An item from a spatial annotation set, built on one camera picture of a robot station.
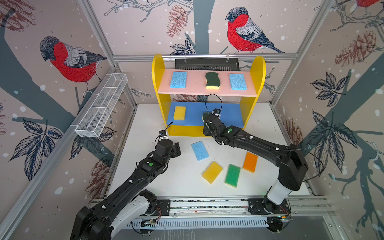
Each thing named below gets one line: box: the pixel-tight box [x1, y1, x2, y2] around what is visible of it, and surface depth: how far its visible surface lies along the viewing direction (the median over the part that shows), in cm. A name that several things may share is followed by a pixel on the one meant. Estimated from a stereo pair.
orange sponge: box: [243, 151, 259, 174], surface depth 88 cm
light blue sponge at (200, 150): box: [191, 141, 210, 161], surface depth 96 cm
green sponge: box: [224, 163, 241, 188], surface depth 85 cm
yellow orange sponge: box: [202, 160, 223, 184], surface depth 88 cm
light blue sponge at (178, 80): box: [170, 71, 188, 89], surface depth 76 cm
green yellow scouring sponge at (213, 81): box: [205, 72, 221, 90], surface depth 75 cm
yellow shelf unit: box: [152, 54, 266, 137], surface depth 78 cm
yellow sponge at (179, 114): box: [173, 106, 186, 121], surface depth 96 cm
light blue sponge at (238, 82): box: [229, 73, 248, 91], surface depth 75 cm
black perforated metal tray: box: [175, 58, 240, 72], surface depth 96 cm
